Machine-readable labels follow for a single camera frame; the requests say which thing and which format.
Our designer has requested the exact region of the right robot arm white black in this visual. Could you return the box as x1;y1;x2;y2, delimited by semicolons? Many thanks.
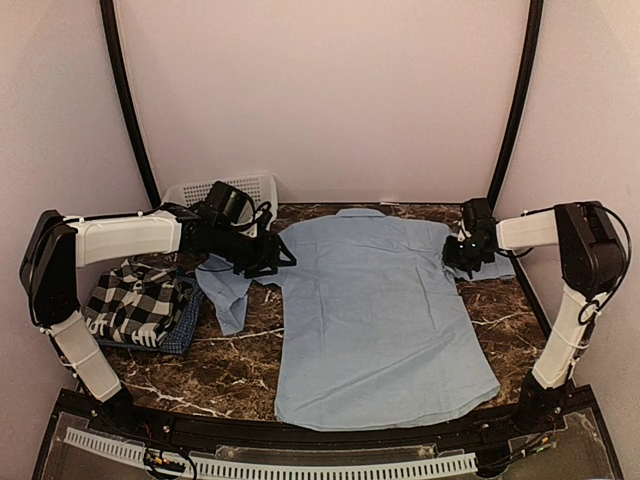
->
443;198;632;393

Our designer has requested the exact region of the black frame post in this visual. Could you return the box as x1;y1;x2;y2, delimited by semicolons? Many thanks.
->
487;0;544;210
99;0;161;207

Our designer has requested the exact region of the black white plaid folded shirt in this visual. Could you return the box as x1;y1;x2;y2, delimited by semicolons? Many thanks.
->
80;258;195;347

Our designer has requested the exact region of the white plastic mesh basket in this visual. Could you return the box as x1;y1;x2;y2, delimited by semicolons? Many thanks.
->
162;173;278;218

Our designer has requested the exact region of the blue checked folded shirt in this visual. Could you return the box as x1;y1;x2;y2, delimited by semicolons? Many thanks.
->
90;266;210;356

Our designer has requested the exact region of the right black frame post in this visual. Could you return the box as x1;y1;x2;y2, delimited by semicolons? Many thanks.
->
487;0;544;210

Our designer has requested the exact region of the left black frame post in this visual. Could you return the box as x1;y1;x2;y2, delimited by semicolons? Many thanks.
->
99;0;161;207

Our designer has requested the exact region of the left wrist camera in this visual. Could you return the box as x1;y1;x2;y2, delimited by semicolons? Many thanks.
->
237;200;275;238

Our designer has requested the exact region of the light blue long sleeve shirt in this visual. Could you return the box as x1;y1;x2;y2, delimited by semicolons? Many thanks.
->
194;207;516;432

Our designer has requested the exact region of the white slotted cable duct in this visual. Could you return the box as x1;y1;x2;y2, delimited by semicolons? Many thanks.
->
64;428;478;479

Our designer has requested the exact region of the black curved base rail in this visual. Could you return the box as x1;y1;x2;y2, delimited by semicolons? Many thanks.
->
54;387;601;451

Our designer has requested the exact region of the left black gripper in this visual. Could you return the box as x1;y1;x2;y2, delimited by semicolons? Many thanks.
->
211;223;297;278

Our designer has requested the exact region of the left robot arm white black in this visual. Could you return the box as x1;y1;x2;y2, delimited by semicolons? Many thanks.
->
19;181;297;436

